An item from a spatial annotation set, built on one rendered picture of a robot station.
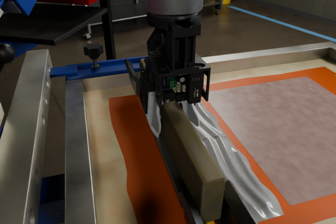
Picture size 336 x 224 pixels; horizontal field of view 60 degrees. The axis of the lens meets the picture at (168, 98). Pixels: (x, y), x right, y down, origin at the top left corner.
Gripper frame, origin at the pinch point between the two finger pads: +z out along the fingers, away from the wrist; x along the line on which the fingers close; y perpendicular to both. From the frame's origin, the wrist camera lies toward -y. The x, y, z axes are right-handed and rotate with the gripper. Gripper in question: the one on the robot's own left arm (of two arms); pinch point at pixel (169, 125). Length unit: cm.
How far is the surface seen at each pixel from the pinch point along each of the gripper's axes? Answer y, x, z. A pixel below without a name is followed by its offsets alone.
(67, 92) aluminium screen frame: -20.2, -17.1, 1.7
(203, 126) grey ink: -3.7, 8.2, 4.7
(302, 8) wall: -346, 324, 89
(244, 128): -1.6, 16.2, 5.3
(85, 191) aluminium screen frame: 8.9, -14.9, 1.8
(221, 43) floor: -271, 149, 101
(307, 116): -1.5, 31.0, 5.4
